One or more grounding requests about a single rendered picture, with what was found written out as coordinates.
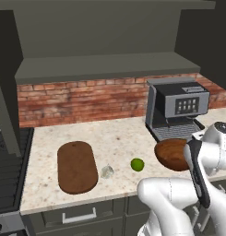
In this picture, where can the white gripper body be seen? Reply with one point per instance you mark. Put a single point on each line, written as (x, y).
(198, 136)

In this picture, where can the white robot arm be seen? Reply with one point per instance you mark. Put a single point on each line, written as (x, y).
(166, 199)

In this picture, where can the brown wooden bowl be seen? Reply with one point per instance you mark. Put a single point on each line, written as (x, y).
(171, 154)

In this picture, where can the green lime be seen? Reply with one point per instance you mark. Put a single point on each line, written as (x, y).
(137, 164)

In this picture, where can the pale garlic bulb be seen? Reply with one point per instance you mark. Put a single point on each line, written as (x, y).
(107, 172)

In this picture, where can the grey base cabinet door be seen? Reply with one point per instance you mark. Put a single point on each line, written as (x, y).
(134, 215)

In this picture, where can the brown wooden cutting board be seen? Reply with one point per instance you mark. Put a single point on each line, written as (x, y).
(77, 167)

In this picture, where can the dark grey cabinet side panel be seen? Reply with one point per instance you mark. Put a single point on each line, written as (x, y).
(6, 101)

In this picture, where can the grey black coffee machine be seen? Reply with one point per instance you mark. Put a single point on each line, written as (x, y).
(174, 107)

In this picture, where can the grey drawer front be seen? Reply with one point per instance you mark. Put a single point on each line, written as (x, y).
(77, 213)

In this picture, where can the black stove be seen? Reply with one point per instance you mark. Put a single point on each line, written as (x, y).
(9, 172)

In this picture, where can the dark grey wall cabinet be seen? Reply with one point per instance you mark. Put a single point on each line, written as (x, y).
(206, 40)

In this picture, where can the grey open wall cabinet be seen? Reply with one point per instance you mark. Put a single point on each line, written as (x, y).
(102, 37)

